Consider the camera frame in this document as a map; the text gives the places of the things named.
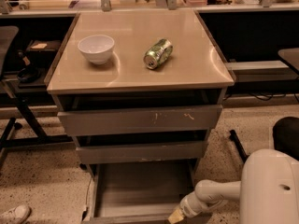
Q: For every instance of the grey middle drawer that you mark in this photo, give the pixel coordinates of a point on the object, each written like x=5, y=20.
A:
x=142, y=152

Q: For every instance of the grey drawer cabinet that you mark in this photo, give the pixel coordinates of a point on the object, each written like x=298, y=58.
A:
x=194, y=73

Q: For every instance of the black metal bar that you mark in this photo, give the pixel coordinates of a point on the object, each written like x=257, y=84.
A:
x=241, y=151

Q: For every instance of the white ceramic bowl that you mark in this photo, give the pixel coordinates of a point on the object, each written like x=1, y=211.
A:
x=97, y=49

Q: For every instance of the grey top drawer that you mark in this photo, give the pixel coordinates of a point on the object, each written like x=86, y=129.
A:
x=140, y=120

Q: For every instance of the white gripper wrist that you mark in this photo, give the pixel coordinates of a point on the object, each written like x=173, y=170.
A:
x=189, y=203

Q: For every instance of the green soda can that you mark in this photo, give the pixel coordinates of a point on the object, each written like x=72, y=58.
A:
x=158, y=54

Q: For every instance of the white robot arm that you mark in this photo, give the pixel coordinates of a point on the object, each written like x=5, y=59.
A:
x=268, y=192

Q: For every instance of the white sneaker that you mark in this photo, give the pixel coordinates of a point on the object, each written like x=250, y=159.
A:
x=16, y=215

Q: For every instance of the grey drawer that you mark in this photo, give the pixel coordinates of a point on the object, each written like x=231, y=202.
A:
x=138, y=192
x=140, y=120
x=142, y=152

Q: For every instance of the dark box with note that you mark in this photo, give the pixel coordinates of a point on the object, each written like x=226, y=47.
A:
x=38, y=49

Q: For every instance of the black headphones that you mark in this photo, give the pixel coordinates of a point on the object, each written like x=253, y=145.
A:
x=28, y=74

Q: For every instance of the black trouser leg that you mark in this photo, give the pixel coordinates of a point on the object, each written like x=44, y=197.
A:
x=286, y=136

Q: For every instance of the grey bottom drawer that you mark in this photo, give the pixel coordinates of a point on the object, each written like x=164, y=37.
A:
x=138, y=192

